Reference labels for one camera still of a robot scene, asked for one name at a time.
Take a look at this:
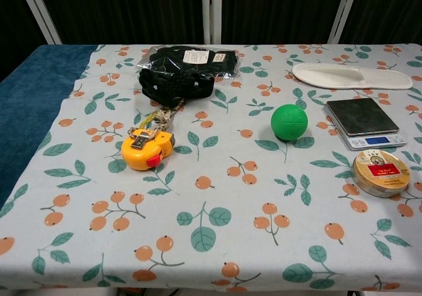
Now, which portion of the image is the yellow tape measure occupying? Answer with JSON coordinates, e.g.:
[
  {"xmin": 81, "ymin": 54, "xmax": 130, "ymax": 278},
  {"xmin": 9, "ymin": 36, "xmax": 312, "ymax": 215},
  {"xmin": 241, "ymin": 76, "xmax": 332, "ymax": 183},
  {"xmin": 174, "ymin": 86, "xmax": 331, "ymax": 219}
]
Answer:
[{"xmin": 121, "ymin": 128, "xmax": 175, "ymax": 171}]

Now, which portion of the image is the digital kitchen scale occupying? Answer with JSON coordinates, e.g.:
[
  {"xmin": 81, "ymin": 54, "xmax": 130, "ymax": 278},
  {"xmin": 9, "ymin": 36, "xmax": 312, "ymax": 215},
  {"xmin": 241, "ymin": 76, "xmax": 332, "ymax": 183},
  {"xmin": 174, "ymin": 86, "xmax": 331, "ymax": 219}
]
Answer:
[{"xmin": 322, "ymin": 98, "xmax": 407, "ymax": 151}]

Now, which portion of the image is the round gold tin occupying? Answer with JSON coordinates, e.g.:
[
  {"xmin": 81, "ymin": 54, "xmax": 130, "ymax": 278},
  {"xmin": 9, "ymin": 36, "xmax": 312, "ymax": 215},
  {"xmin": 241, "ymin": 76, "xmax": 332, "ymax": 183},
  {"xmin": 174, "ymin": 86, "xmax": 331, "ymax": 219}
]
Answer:
[{"xmin": 351, "ymin": 149, "xmax": 410, "ymax": 199}]

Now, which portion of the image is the floral tablecloth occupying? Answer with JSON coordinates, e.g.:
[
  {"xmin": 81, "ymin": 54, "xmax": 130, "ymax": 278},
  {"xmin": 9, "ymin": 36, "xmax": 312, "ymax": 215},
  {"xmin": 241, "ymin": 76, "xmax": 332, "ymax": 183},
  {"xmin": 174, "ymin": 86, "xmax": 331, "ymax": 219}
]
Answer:
[{"xmin": 0, "ymin": 44, "xmax": 422, "ymax": 293}]

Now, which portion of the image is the green ball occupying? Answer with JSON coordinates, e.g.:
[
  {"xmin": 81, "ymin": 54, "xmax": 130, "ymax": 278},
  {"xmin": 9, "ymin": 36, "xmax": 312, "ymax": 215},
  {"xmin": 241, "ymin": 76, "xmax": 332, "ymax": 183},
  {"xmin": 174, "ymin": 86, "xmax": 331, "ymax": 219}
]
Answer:
[{"xmin": 270, "ymin": 104, "xmax": 309, "ymax": 142}]

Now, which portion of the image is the black item in plastic bag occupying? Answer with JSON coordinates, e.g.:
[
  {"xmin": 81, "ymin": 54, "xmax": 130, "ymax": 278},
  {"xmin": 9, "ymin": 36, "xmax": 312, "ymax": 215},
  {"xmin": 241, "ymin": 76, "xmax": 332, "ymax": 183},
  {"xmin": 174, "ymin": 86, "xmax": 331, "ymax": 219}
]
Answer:
[{"xmin": 136, "ymin": 45, "xmax": 245, "ymax": 81}]

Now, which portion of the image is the white slipper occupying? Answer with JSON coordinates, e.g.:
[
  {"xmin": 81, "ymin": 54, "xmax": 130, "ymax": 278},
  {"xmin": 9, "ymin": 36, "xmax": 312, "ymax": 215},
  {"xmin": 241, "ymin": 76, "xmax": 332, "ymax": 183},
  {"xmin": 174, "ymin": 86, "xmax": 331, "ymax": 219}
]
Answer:
[{"xmin": 292, "ymin": 63, "xmax": 413, "ymax": 90}]

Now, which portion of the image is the blue cloth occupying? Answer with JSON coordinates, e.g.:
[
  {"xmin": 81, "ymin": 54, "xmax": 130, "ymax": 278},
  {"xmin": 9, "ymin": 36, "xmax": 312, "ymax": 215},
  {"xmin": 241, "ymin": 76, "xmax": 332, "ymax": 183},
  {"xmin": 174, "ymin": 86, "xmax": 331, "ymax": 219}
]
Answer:
[{"xmin": 0, "ymin": 44, "xmax": 99, "ymax": 210}]

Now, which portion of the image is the braided rope lanyard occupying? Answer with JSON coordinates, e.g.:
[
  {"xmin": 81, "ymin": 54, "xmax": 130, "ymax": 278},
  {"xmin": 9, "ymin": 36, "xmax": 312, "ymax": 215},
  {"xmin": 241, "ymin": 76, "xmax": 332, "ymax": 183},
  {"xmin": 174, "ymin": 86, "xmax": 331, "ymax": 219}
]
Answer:
[{"xmin": 138, "ymin": 98, "xmax": 185, "ymax": 134}]

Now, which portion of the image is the white frame post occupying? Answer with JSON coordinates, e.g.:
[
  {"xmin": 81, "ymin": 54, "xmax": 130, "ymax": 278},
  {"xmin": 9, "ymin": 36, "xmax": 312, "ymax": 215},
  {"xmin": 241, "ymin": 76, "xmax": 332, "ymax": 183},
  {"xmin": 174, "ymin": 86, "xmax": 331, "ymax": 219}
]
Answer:
[
  {"xmin": 201, "ymin": 0, "xmax": 222, "ymax": 45},
  {"xmin": 327, "ymin": 0, "xmax": 362, "ymax": 45},
  {"xmin": 16, "ymin": 0, "xmax": 63, "ymax": 45}
]

